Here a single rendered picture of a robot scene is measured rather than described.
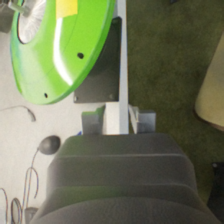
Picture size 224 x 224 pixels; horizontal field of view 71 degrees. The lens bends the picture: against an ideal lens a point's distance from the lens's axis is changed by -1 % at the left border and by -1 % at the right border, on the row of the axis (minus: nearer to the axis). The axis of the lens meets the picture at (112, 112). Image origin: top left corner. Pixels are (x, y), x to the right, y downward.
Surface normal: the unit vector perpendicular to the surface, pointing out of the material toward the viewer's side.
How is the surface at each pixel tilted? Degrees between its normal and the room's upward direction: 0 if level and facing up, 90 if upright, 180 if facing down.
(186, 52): 0
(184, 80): 0
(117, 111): 0
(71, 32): 21
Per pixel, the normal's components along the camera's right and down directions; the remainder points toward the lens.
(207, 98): -0.60, -0.06
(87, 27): -0.25, 0.11
